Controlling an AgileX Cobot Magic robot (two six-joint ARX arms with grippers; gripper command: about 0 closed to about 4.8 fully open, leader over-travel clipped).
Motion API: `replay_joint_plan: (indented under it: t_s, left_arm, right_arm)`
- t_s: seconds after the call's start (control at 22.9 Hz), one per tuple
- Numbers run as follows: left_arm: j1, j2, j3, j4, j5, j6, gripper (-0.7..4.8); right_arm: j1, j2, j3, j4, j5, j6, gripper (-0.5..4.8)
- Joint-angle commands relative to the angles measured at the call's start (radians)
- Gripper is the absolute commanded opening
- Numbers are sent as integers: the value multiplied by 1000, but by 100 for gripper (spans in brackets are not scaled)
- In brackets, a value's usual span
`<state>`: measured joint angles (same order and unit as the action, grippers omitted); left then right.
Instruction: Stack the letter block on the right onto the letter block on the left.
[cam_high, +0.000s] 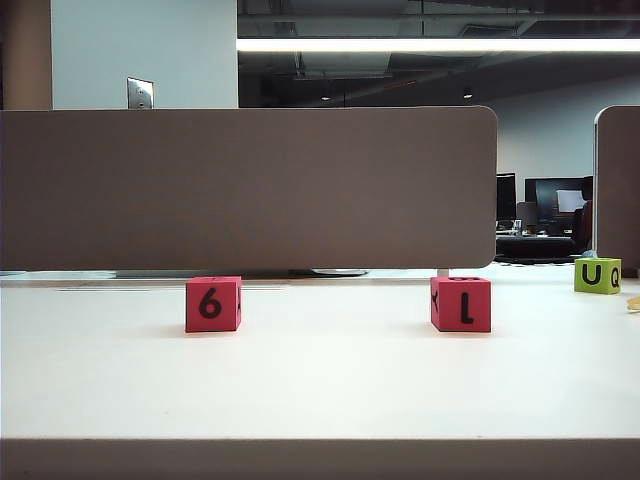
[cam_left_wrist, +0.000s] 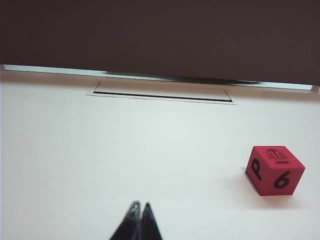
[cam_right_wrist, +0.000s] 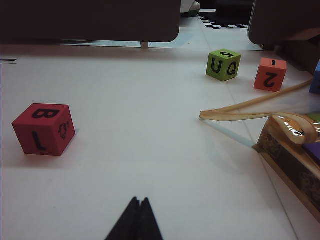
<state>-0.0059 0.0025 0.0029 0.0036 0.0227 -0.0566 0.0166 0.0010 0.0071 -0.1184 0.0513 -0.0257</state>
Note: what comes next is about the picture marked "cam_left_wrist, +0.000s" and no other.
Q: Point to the long brown desk divider panel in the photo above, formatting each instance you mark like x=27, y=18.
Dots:
x=160, y=35

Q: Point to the aluminium divider rail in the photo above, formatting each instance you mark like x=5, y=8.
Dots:
x=50, y=69

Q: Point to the red foam block number 6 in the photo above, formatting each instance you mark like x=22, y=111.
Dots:
x=272, y=172

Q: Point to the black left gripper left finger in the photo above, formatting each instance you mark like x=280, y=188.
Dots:
x=132, y=225

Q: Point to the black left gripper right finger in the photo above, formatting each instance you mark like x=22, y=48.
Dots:
x=150, y=226

